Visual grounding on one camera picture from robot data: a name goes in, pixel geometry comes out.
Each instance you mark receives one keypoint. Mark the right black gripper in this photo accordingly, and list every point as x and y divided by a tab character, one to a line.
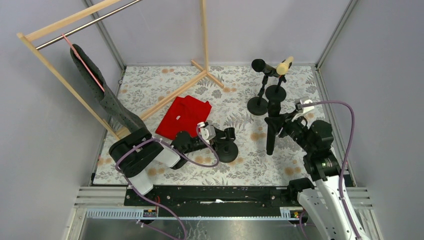
282	124

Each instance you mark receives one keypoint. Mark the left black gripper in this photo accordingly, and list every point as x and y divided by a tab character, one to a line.
216	136

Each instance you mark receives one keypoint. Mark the black mic stand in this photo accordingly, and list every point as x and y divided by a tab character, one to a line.
257	105
276	92

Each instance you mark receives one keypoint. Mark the black mic stand corner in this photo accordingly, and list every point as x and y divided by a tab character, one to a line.
225	146

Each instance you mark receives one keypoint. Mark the beige microphone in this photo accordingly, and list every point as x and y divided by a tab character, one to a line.
283	67

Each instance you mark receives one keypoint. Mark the black microphone orange tip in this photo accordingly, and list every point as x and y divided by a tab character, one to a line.
260	66

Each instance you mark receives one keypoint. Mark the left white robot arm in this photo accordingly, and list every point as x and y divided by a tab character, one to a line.
135	152

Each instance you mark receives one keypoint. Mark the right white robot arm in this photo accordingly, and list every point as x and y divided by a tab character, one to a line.
323	195

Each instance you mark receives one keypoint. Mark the red folded shirt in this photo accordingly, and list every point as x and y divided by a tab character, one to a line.
184	114

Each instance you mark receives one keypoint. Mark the floral patterned mat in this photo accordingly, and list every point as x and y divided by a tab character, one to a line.
144	86

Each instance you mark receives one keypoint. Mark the dark grey hanging garment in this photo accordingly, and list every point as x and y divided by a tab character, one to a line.
106	99

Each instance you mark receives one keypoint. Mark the pink clothes hanger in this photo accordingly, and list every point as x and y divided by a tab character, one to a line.
83	63

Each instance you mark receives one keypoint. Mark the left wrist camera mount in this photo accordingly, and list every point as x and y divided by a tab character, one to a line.
206	132

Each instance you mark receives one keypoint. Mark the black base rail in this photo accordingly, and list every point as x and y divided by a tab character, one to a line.
215	201

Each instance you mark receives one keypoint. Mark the metal clothes rail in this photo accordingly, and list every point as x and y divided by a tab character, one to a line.
86	25

